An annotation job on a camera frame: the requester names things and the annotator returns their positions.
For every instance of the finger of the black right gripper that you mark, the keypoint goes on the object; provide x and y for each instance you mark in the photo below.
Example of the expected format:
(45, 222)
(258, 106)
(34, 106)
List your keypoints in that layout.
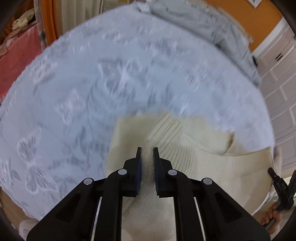
(284, 191)

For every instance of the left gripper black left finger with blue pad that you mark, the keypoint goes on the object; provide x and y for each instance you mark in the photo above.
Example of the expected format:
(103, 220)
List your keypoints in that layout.
(93, 209)

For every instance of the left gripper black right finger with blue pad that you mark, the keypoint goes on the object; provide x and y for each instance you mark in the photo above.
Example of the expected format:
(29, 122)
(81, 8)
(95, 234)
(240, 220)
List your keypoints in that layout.
(203, 210)

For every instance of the cream knit sweater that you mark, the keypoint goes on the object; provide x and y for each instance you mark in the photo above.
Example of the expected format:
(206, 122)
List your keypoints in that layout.
(198, 150)

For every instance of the person's right hand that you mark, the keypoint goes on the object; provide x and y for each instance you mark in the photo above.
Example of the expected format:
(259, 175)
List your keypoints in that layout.
(269, 216)

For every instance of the blue butterfly bedspread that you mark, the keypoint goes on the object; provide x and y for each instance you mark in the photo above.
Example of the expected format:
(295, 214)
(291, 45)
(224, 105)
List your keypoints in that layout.
(58, 118)

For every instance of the white panelled wardrobe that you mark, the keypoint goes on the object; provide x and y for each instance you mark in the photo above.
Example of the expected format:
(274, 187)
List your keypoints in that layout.
(275, 57)

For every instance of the grey crumpled quilt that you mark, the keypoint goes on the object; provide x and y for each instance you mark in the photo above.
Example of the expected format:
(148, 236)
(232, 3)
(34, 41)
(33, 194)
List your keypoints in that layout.
(212, 25)

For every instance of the red patterned blanket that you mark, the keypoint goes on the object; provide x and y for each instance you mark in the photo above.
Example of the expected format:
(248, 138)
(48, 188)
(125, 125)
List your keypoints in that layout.
(16, 53)

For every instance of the cream curtain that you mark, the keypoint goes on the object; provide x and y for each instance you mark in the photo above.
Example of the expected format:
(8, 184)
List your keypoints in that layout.
(71, 13)

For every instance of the framed wall picture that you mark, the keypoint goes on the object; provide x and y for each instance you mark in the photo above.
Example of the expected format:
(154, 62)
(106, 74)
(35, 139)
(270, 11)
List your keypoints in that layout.
(254, 3)

